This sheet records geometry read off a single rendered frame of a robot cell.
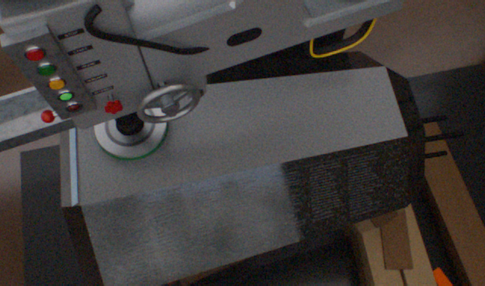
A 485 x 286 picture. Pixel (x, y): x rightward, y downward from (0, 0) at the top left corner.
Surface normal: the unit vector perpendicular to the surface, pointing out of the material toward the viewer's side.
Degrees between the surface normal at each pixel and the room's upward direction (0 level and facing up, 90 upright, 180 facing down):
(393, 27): 0
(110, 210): 45
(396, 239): 0
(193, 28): 90
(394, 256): 0
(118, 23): 90
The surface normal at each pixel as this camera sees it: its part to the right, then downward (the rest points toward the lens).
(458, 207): 0.00, -0.39
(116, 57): 0.36, 0.86
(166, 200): 0.14, 0.36
